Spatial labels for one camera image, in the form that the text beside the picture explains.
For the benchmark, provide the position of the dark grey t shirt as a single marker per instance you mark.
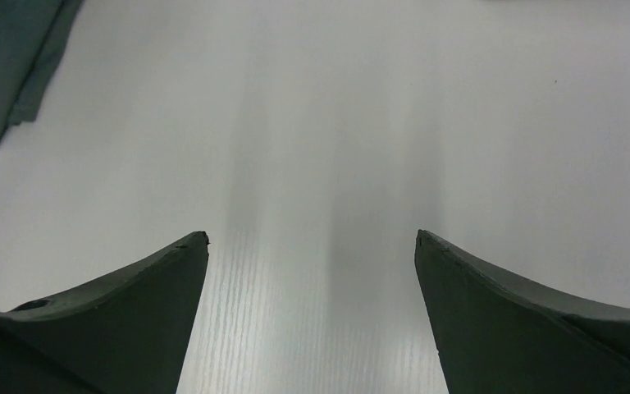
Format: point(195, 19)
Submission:
point(33, 40)

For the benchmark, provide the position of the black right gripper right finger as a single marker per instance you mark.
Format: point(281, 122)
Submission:
point(498, 332)

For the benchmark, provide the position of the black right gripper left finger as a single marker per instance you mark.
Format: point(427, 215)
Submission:
point(127, 331)

